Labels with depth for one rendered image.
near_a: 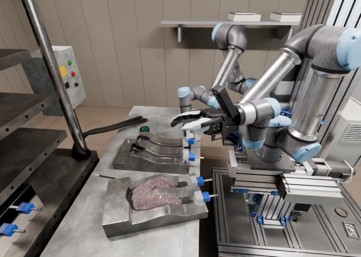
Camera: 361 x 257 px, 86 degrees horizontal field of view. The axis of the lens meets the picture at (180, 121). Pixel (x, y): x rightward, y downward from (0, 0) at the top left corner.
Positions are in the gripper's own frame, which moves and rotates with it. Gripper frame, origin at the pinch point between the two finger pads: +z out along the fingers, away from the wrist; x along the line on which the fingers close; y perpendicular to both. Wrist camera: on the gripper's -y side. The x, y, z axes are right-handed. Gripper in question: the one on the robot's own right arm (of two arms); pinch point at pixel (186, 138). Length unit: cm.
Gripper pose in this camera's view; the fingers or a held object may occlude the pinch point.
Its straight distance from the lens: 134.5
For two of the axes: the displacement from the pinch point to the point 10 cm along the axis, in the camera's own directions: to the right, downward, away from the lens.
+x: 1.0, -4.2, 9.0
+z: 1.2, 9.0, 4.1
